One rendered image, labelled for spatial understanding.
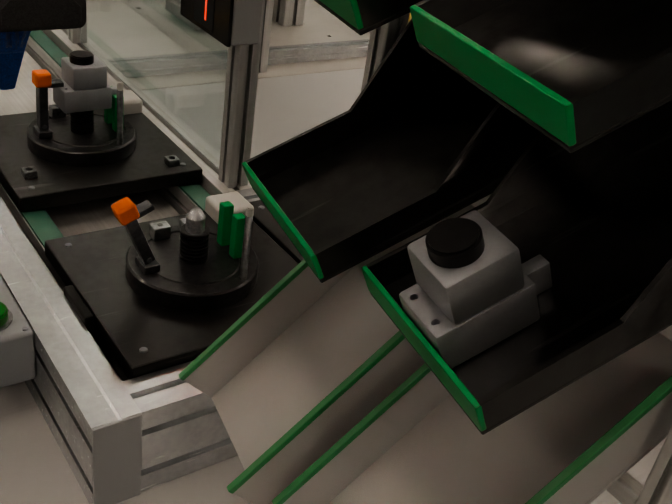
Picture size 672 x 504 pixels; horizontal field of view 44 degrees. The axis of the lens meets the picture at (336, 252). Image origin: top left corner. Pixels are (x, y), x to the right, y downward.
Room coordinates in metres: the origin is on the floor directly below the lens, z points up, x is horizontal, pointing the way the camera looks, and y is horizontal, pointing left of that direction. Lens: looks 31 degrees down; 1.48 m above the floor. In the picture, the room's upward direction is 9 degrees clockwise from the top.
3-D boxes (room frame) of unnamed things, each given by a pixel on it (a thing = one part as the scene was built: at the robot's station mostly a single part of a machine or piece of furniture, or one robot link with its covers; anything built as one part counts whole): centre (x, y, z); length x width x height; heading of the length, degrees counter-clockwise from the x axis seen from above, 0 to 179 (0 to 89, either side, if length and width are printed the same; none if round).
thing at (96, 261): (0.75, 0.15, 1.01); 0.24 x 0.24 x 0.13; 39
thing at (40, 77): (0.99, 0.40, 1.04); 0.04 x 0.02 x 0.08; 129
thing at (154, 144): (1.02, 0.36, 0.96); 0.24 x 0.24 x 0.02; 39
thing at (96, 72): (1.02, 0.35, 1.06); 0.08 x 0.04 x 0.07; 130
